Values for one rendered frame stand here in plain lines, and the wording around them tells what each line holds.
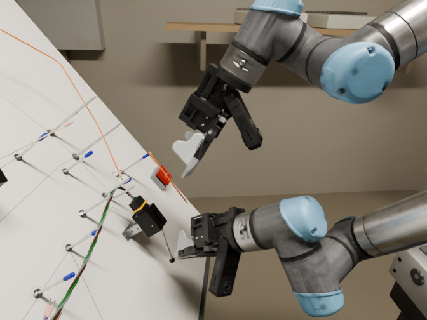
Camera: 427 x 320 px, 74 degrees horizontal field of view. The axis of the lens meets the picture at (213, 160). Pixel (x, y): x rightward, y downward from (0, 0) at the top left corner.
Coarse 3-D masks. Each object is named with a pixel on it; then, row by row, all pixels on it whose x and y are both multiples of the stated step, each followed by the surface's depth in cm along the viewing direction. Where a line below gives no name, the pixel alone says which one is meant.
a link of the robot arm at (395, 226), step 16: (384, 208) 47; (400, 208) 44; (416, 208) 42; (336, 224) 58; (352, 224) 52; (368, 224) 49; (384, 224) 46; (400, 224) 44; (416, 224) 42; (336, 240) 51; (352, 240) 51; (368, 240) 48; (384, 240) 46; (400, 240) 44; (416, 240) 43; (352, 256) 50; (368, 256) 50
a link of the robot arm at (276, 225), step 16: (272, 208) 48; (288, 208) 46; (304, 208) 44; (320, 208) 47; (256, 224) 49; (272, 224) 47; (288, 224) 45; (304, 224) 43; (320, 224) 45; (256, 240) 49; (272, 240) 48; (288, 240) 46; (304, 240) 45; (288, 256) 46
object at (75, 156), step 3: (120, 123) 61; (114, 126) 62; (117, 126) 60; (111, 129) 62; (114, 129) 60; (108, 132) 60; (105, 135) 61; (99, 138) 62; (96, 141) 62; (90, 144) 63; (93, 144) 63; (87, 147) 63; (81, 150) 64; (84, 150) 64; (78, 153) 64; (81, 153) 64; (72, 156) 64; (75, 156) 64; (78, 156) 65; (75, 159) 64; (78, 159) 65
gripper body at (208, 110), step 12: (216, 72) 50; (204, 84) 53; (216, 84) 51; (228, 84) 51; (240, 84) 49; (192, 96) 51; (204, 96) 52; (216, 96) 52; (192, 108) 52; (204, 108) 51; (216, 108) 52; (192, 120) 53; (204, 120) 52; (216, 120) 52; (204, 132) 53
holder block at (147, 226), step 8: (152, 208) 65; (136, 216) 64; (144, 216) 63; (152, 216) 63; (160, 216) 66; (144, 224) 63; (152, 224) 63; (160, 224) 64; (144, 232) 64; (152, 232) 64
